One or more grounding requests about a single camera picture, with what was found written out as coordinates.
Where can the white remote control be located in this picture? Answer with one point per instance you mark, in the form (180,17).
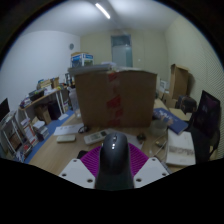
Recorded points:
(95,137)

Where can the large brown cardboard box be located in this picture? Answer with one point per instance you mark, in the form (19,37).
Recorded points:
(115,98)

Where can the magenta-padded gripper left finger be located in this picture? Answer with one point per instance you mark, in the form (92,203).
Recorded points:
(75,171)

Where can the blue book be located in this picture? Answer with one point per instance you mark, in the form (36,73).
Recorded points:
(173,120)

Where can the grey door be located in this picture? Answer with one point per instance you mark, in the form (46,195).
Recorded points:
(121,51)

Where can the clear plastic container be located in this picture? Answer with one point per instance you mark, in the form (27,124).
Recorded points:
(158,128)

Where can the ceiling light tube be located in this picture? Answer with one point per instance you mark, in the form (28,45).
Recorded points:
(102,11)

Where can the black binder clip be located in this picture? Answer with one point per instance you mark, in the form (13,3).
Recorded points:
(141,136)

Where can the dark bag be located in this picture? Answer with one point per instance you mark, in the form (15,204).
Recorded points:
(186,104)

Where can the black computer mouse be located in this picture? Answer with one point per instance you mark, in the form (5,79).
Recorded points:
(115,163)

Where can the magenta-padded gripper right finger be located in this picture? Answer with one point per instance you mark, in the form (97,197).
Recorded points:
(151,171)

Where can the small open cardboard box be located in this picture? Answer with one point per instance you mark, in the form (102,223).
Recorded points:
(178,81)

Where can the shelf unit with books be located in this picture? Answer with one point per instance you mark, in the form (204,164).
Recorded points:
(31,120)

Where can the white book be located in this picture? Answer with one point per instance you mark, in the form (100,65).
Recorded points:
(180,148)

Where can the blue and white carton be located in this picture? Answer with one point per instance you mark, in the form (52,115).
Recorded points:
(81,60)

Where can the black office chair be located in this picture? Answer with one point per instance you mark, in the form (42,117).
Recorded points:
(205,126)

